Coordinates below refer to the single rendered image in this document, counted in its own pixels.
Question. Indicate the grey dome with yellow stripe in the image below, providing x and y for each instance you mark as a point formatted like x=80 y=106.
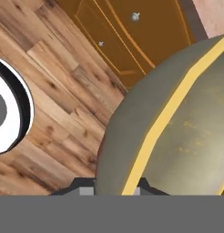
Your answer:
x=189 y=127

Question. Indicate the silver cupboard knob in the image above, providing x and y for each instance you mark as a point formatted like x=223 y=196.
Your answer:
x=100 y=43
x=135 y=16

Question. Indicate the white and black round thing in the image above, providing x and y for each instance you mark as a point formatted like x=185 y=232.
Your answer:
x=13 y=121

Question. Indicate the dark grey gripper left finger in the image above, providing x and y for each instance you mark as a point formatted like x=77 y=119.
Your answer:
x=83 y=186

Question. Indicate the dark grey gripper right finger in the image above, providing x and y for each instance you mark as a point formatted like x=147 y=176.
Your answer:
x=148 y=190

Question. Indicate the brown cupboard door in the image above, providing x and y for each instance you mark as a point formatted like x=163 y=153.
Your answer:
x=159 y=27
x=95 y=27

